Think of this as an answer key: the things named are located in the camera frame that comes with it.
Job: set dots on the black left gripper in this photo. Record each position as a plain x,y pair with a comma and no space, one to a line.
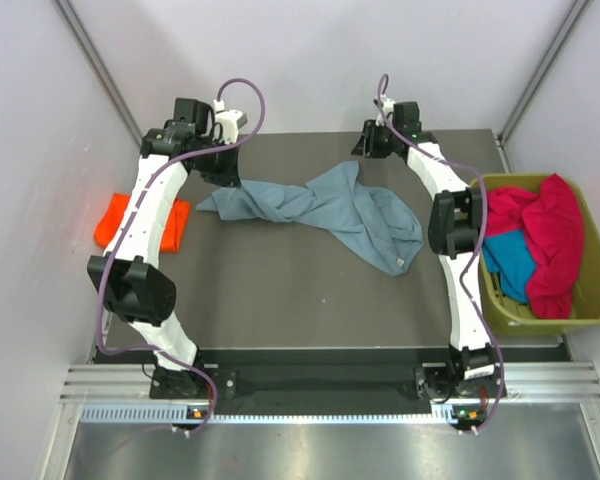
228,176

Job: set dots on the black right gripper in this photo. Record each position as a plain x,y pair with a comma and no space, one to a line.
365,146

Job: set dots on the light blue t shirt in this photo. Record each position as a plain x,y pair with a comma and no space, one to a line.
372,222

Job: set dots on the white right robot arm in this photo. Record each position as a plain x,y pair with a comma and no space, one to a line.
453,230

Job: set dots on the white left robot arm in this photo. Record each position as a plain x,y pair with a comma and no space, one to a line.
127,276

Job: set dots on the folded orange t shirt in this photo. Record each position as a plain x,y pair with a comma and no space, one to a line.
110,223

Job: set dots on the bright blue t shirt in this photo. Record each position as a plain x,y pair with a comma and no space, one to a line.
508,256

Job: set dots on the red t shirt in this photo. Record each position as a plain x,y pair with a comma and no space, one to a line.
553,227

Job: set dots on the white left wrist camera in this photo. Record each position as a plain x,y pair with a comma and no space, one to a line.
227,123

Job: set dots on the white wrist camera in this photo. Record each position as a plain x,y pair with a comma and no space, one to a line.
385,106
227,123

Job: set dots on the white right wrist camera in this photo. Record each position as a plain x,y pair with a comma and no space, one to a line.
385,106

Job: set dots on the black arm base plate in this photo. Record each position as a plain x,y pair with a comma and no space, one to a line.
233,382

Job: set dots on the slotted grey cable duct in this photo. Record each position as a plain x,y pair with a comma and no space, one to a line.
182,414

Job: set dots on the aluminium frame rail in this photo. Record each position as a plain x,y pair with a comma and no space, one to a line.
524,382

